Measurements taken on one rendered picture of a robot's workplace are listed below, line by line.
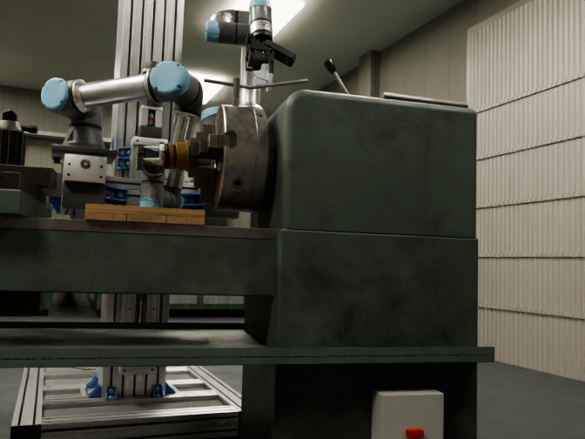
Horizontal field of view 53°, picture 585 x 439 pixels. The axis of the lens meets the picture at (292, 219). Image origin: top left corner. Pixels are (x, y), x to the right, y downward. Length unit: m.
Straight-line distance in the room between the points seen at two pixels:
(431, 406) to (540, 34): 4.19
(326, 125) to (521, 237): 3.76
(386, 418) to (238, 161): 0.79
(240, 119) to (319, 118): 0.22
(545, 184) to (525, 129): 0.53
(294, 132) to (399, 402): 0.77
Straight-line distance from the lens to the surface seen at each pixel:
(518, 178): 5.31
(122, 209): 1.55
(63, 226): 1.57
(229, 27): 2.13
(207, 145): 1.67
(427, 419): 1.67
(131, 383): 2.49
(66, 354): 1.45
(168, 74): 1.99
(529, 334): 5.18
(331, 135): 1.63
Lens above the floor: 0.77
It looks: 5 degrees up
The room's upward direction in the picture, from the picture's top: 2 degrees clockwise
